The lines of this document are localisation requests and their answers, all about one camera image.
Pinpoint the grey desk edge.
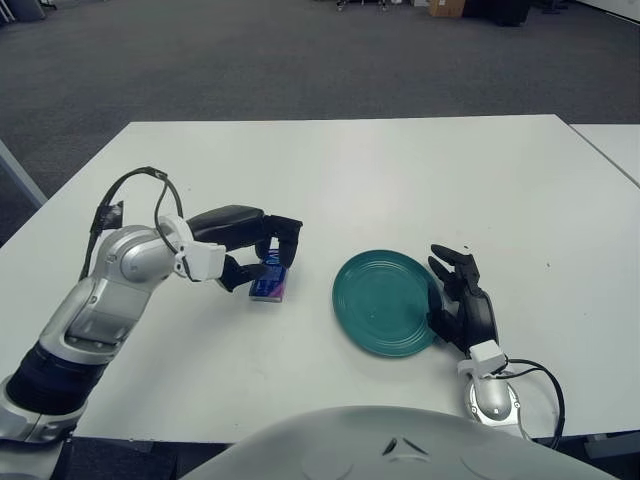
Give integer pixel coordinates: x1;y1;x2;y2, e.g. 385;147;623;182
0;139;49;209

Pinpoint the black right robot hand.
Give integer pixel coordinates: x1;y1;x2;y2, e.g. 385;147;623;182
427;243;500;359

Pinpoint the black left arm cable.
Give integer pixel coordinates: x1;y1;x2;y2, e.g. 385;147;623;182
78;167;187;281

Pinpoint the brown cardboard box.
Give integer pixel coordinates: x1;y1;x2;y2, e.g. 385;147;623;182
427;0;466;19

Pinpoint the blue gum pack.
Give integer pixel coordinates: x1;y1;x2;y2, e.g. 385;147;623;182
248;247;291;305

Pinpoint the grey robot torso shell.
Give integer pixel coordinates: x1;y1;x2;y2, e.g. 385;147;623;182
182;405;640;480

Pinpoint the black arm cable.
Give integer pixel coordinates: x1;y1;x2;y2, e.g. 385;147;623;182
78;167;187;281
502;358;566;449

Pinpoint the dark grey furniture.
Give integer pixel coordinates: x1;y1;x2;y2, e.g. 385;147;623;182
0;0;46;21

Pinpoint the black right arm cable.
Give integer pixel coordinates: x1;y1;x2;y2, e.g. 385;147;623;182
502;358;566;449

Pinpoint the teal ribbed plate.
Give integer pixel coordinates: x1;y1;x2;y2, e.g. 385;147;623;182
332;248;444;358

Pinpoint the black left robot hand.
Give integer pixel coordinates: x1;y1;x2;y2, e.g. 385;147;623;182
185;204;305;294

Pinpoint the black cabinet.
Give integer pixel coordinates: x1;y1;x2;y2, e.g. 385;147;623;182
462;0;530;27

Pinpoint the adjacent white table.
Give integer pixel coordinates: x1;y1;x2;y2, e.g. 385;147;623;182
569;122;640;189

